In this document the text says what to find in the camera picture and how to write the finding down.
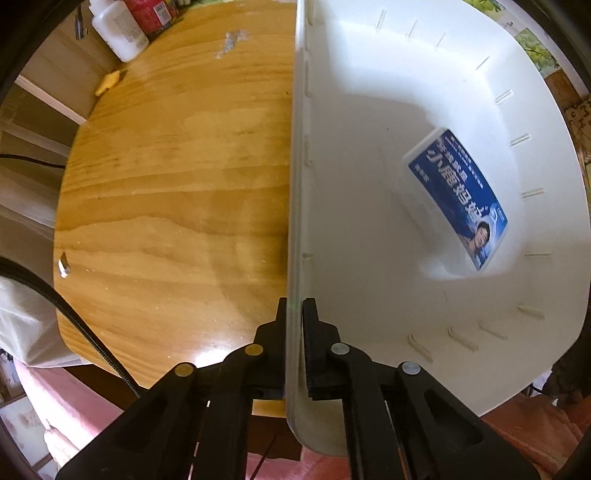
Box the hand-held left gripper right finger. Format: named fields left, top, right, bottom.
left=302, top=298, right=539, bottom=480

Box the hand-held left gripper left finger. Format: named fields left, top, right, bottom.
left=55, top=298, right=289, bottom=480

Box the blue dental floss box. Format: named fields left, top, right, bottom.
left=406, top=128, right=509, bottom=271

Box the white plastic storage bin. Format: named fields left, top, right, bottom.
left=284, top=0, right=591, bottom=455

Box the pink blanket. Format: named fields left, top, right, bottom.
left=14, top=357, right=587, bottom=480

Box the white cloth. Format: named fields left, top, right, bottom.
left=0, top=274, right=81, bottom=370

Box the small yellow eraser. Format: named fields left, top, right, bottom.
left=95, top=70, right=123, bottom=97

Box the beige letter print bag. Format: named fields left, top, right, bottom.
left=561, top=95, right=591, bottom=185

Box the white plastic bottle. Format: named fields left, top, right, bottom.
left=89, top=0, right=149, bottom=63

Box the red printed box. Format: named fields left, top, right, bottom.
left=124, top=0, right=178, bottom=38

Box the brown cardboard sheet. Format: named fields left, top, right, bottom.
left=545, top=69, right=578, bottom=107

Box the green grape print poster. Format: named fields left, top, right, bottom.
left=515, top=28, right=555, bottom=75

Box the black braided cable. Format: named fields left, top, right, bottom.
left=0, top=257, right=141, bottom=400

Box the thin black cable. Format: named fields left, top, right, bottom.
left=0, top=154, right=68, bottom=168

